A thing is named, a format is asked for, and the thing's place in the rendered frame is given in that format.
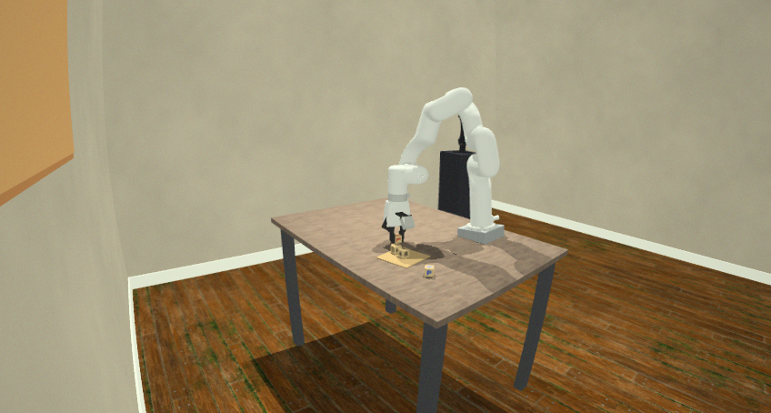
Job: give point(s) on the pale yellow square mat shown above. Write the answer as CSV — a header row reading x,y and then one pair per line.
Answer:
x,y
414,258

